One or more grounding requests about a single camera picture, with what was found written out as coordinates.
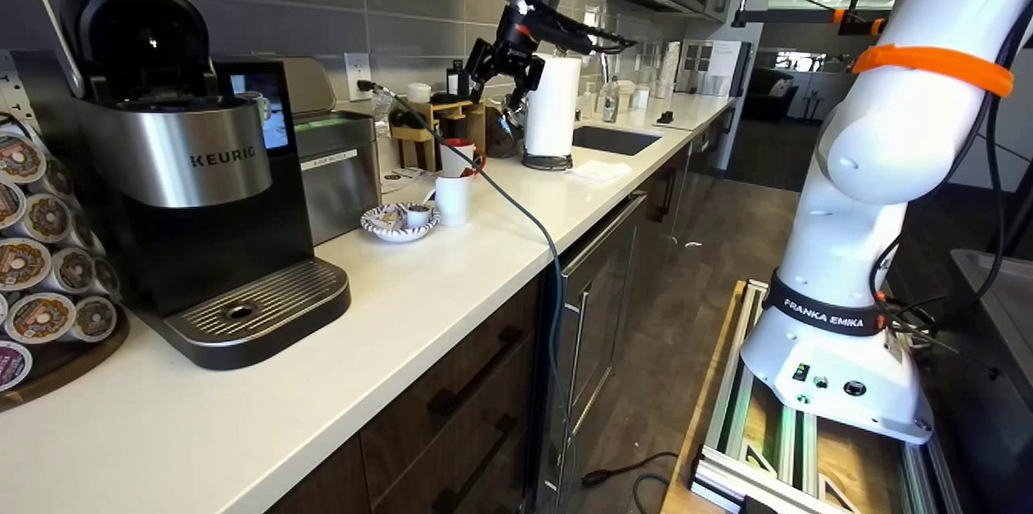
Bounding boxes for black and silver coffee machine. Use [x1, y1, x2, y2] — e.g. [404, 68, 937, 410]
[32, 0, 353, 371]

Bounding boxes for wall socket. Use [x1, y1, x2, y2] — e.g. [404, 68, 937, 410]
[344, 52, 373, 102]

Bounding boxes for cabinet door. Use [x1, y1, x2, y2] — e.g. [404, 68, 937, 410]
[644, 144, 693, 247]

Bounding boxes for rows of coffee pods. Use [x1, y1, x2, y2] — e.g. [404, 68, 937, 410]
[0, 120, 123, 392]

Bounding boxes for red and white mug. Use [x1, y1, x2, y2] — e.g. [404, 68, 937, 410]
[439, 137, 487, 178]

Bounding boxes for dark grey cable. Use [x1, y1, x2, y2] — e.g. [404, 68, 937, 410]
[357, 79, 583, 499]

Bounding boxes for dishwasher door handle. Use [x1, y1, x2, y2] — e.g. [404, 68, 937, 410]
[561, 195, 647, 278]

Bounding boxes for blue patterned white bowl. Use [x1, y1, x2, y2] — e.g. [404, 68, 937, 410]
[360, 203, 441, 244]

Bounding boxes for cabinet door handle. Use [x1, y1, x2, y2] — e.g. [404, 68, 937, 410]
[655, 165, 679, 224]

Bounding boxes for dishwasher door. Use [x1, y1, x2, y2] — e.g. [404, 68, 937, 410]
[537, 191, 649, 510]

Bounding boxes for drawer handle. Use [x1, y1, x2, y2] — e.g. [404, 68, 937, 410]
[426, 325, 527, 418]
[430, 414, 522, 514]

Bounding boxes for coffee pod rack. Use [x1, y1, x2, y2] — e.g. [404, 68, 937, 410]
[0, 115, 132, 413]

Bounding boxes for paper towel holder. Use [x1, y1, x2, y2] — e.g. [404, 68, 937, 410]
[521, 151, 575, 172]

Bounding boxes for heap of sachets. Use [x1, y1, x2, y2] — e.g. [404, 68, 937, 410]
[381, 166, 437, 194]

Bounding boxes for paper towel roll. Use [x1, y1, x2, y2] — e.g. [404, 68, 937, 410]
[524, 54, 583, 159]

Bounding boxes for white power strip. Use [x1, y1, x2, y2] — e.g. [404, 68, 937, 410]
[0, 48, 35, 126]

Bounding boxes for silver coffee appliance with screen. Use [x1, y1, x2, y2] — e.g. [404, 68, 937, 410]
[216, 56, 383, 247]

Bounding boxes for black sofa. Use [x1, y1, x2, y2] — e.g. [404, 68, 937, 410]
[741, 66, 801, 124]

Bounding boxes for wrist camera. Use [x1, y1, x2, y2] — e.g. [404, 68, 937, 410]
[536, 12, 596, 56]

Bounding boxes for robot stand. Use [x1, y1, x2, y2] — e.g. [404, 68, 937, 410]
[660, 278, 969, 514]

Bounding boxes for dark bottle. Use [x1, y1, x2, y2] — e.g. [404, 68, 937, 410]
[445, 59, 472, 100]

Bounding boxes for black cable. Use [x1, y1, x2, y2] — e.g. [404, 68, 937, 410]
[580, 449, 680, 514]

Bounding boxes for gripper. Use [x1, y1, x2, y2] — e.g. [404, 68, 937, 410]
[463, 6, 558, 117]

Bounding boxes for white napkin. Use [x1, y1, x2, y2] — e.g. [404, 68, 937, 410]
[567, 160, 634, 183]

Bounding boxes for sink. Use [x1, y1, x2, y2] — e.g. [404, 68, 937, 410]
[572, 124, 663, 157]

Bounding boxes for wooden organiser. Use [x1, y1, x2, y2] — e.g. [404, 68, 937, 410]
[389, 98, 487, 173]

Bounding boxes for glass coffee pot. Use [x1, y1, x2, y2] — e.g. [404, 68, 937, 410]
[483, 94, 527, 159]

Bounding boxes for drawer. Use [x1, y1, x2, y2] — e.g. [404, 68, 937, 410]
[358, 278, 543, 466]
[367, 409, 540, 514]

